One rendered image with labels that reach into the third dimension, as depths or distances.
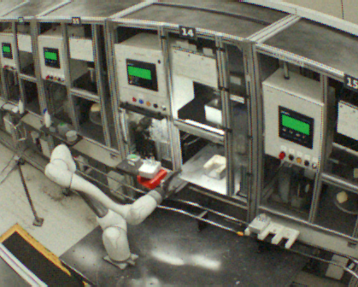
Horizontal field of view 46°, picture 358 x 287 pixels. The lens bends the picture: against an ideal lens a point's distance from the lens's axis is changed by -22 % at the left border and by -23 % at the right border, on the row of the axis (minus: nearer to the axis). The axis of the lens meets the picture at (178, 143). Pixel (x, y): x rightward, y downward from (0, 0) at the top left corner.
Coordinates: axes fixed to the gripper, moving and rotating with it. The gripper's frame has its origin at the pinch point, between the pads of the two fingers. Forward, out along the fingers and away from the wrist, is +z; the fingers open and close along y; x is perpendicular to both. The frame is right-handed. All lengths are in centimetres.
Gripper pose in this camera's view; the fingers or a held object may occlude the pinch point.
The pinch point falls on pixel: (179, 177)
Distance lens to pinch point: 319.0
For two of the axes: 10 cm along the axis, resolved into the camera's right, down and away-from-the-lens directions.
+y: -0.9, -8.3, -5.6
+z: 6.1, -4.9, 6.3
